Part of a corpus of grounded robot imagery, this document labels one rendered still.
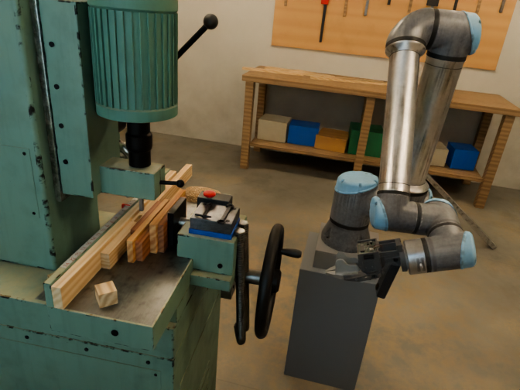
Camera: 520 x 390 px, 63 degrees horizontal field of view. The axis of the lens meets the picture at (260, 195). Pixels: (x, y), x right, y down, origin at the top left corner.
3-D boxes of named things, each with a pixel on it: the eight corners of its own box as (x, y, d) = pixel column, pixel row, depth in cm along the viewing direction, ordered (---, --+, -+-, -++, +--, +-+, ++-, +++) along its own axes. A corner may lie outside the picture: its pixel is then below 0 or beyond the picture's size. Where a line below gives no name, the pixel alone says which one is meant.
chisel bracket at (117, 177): (155, 206, 100) (154, 174, 97) (100, 198, 102) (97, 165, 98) (166, 194, 107) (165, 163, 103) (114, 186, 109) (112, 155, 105)
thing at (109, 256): (110, 269, 91) (108, 254, 89) (101, 268, 91) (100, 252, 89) (192, 176, 141) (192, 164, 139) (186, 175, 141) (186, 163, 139)
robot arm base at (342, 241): (326, 224, 177) (330, 203, 173) (372, 235, 171) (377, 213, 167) (316, 244, 160) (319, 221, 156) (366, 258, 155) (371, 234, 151)
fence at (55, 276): (53, 308, 79) (49, 284, 77) (45, 306, 79) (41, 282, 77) (170, 184, 133) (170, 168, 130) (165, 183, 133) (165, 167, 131)
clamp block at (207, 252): (231, 277, 97) (234, 244, 93) (176, 267, 99) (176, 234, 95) (244, 244, 110) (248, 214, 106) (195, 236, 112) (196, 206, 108)
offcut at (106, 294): (118, 303, 81) (117, 290, 80) (100, 308, 80) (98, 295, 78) (113, 292, 84) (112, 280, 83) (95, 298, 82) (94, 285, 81)
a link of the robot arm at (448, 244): (470, 247, 113) (480, 275, 105) (420, 253, 116) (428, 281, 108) (469, 220, 108) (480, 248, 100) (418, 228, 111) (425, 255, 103)
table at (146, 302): (202, 363, 78) (203, 338, 75) (49, 332, 81) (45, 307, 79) (259, 215, 132) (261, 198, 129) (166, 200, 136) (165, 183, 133)
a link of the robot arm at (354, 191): (328, 206, 169) (336, 165, 162) (371, 212, 168) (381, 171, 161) (330, 224, 155) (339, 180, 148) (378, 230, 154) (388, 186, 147)
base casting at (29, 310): (172, 361, 94) (172, 330, 90) (-58, 314, 101) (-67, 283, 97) (224, 254, 134) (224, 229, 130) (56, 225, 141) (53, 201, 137)
